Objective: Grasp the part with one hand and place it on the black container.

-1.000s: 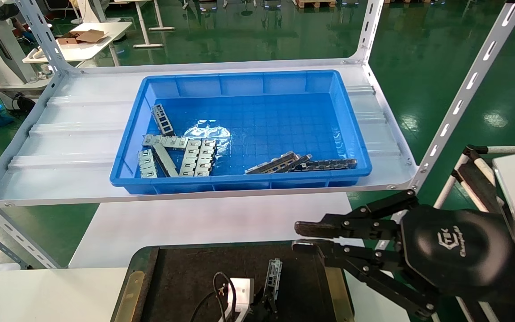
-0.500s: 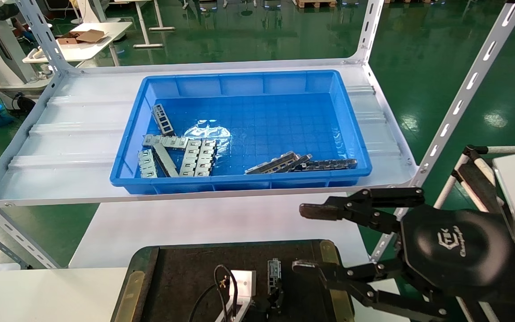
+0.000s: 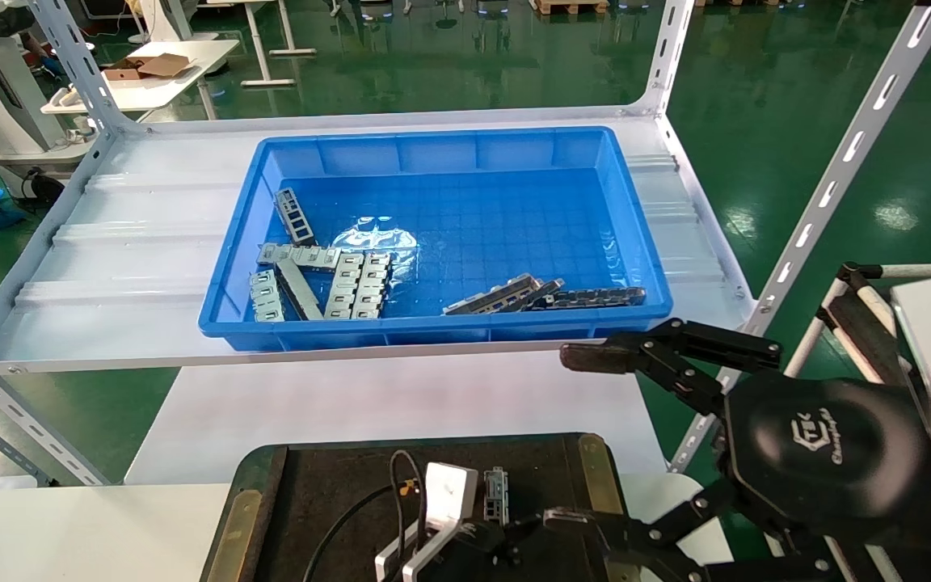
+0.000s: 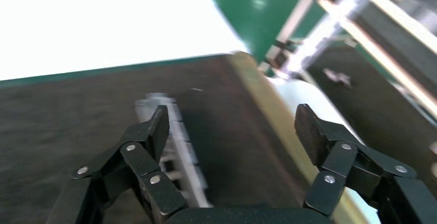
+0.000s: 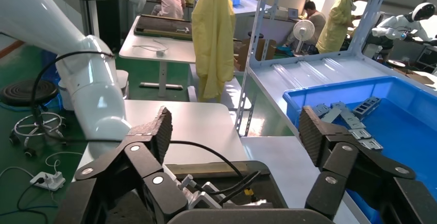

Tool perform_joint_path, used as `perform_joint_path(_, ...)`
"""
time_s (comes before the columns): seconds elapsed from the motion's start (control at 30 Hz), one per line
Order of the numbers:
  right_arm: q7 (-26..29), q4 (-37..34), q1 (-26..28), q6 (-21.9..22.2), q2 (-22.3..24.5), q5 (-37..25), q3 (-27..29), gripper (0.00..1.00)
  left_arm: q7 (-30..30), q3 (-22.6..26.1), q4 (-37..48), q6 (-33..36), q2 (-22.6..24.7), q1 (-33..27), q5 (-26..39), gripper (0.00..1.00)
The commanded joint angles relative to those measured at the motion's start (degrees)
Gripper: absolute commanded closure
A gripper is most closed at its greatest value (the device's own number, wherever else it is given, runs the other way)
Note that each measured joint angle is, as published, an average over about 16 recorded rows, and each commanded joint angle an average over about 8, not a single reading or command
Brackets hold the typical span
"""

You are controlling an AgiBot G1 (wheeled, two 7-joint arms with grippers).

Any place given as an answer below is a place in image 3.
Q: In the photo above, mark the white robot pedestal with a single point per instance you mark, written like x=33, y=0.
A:
x=5, y=105

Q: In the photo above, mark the dark slotted channel part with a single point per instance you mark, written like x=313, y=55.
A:
x=538, y=291

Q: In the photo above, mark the black container tray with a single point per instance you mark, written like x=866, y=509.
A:
x=328, y=501

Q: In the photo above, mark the silver notched bracket part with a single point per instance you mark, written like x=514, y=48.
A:
x=372, y=284
x=344, y=284

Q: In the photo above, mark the black padded bar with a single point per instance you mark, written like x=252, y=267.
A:
x=853, y=323

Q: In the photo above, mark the long silver bracket part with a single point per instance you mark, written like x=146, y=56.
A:
x=304, y=255

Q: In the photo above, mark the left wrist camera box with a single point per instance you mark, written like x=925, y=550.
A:
x=449, y=493

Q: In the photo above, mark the white tube frame cart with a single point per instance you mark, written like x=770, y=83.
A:
x=918, y=269

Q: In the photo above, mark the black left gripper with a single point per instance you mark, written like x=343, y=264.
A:
x=473, y=558

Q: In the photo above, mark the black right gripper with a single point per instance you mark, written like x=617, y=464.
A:
x=821, y=453

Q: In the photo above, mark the blue plastic bin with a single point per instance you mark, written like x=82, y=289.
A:
x=514, y=202

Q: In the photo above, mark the long silver slotted part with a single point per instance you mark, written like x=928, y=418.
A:
x=491, y=296

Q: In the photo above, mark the brown cardboard box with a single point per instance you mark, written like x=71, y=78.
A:
x=150, y=66

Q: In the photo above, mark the white metal shelf rack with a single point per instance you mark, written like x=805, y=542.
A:
x=150, y=242

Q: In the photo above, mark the white table frame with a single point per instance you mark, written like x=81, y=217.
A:
x=263, y=48

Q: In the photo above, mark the white desk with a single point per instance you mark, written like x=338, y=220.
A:
x=150, y=89

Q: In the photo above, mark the short silver clip part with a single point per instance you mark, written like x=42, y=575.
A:
x=266, y=295

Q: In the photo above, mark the dark-faced silver strip part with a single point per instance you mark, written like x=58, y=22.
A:
x=301, y=291

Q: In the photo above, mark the clear plastic bag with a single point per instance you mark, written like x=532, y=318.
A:
x=377, y=238

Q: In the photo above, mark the dark ladder-shaped metal part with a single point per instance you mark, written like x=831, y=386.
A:
x=294, y=216

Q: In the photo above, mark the silver channel metal part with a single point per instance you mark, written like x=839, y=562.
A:
x=496, y=493

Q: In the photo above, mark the wooden pallet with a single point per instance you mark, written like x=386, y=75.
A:
x=570, y=6

